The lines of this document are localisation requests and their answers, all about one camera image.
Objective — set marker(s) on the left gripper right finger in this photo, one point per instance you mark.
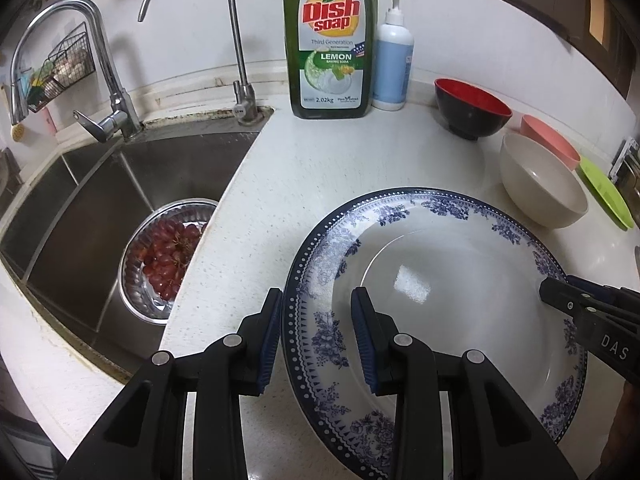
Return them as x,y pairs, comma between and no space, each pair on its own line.
494,433

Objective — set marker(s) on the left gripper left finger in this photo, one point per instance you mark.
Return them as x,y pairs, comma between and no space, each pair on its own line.
140,434

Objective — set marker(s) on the cream white bowl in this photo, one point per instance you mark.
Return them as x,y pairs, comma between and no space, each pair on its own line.
540,184

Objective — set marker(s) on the large blue floral plate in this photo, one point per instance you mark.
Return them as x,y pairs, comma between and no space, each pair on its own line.
450,270

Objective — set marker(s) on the steel kitchen sink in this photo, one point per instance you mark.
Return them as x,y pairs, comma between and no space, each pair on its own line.
63,244

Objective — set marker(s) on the person's right hand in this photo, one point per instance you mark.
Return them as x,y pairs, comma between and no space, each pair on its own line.
620,457

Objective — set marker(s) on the green plate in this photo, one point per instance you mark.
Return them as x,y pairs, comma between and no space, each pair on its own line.
605,192

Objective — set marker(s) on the white pot rack shelf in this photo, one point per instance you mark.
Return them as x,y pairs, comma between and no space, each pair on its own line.
628,152

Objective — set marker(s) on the steel bowl of grapes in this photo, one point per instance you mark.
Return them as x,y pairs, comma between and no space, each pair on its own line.
155,260

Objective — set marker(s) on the pink bowl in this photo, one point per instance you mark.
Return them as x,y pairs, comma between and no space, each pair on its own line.
537,130

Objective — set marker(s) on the red and black bowl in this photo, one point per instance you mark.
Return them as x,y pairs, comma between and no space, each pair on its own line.
470,112

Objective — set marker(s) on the steel mixer tap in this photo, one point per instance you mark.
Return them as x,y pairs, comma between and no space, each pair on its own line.
123,118

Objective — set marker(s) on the white blue pump bottle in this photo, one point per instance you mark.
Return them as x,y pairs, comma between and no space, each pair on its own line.
393,54

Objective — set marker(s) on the tall curved steel faucet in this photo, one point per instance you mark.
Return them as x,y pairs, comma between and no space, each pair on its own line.
213,24

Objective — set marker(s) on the green dish soap bottle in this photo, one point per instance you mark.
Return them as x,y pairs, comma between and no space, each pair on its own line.
329,51

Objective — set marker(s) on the wire sponge basket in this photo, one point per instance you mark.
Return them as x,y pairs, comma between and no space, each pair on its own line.
70,61

